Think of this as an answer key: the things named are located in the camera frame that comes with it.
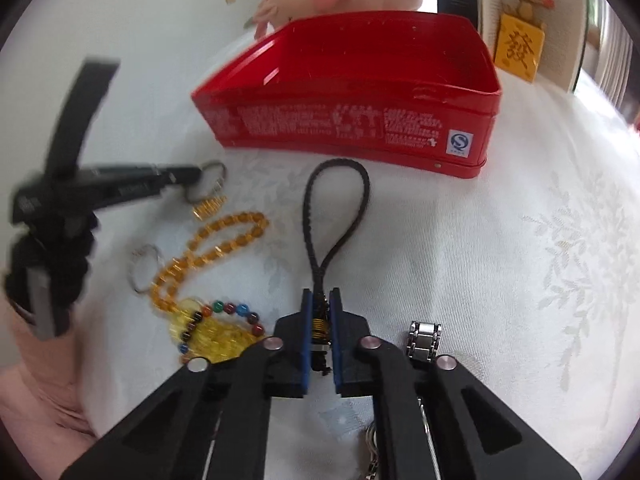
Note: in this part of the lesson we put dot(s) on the yellow translucent pendant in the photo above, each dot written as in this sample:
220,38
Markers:
220,337

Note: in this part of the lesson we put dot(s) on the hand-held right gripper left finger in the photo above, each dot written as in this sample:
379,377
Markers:
306,345

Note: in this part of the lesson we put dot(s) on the amber bead strand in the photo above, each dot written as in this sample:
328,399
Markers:
235,220

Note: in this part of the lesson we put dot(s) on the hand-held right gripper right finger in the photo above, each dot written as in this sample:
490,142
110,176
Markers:
335,345

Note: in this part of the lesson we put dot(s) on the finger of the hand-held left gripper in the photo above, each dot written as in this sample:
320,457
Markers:
182,175

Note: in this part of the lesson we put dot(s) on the person's left forearm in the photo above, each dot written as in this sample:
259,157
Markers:
35,380

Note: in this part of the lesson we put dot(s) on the red tin box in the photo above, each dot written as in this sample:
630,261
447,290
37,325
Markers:
360,90

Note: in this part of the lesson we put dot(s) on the white desk calendar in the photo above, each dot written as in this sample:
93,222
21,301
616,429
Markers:
560,40

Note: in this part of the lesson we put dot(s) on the silver metal watch band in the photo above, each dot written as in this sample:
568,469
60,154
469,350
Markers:
425,340

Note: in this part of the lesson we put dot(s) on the person's left hand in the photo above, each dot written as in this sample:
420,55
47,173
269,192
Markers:
75,260

